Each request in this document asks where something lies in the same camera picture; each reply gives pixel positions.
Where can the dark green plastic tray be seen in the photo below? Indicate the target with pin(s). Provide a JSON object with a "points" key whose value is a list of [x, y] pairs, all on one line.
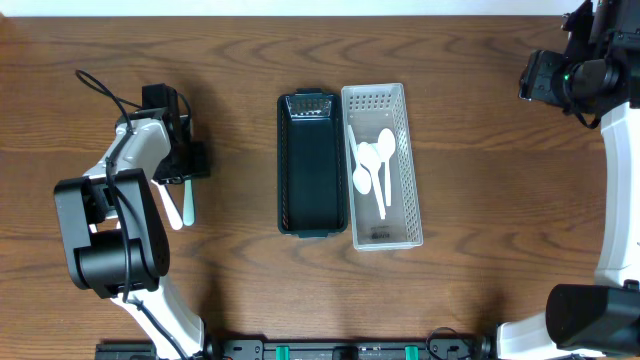
{"points": [[312, 199]]}

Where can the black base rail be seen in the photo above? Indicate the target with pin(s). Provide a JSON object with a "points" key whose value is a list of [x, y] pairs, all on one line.
{"points": [[446, 347]]}

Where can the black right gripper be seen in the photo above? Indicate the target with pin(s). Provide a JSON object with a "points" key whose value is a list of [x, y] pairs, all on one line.
{"points": [[531, 76]]}

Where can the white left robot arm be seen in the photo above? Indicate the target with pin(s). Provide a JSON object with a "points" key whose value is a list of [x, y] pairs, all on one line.
{"points": [[116, 245]]}

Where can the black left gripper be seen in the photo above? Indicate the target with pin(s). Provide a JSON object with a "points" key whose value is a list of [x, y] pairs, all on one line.
{"points": [[185, 167]]}

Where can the mint green plastic utensil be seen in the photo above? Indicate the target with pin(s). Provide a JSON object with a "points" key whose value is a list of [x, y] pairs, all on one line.
{"points": [[188, 204]]}

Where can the clear perforated plastic basket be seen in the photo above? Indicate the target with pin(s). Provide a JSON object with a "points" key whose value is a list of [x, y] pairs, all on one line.
{"points": [[369, 109]]}

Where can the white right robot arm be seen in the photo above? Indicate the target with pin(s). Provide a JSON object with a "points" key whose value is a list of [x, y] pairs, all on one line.
{"points": [[601, 319]]}

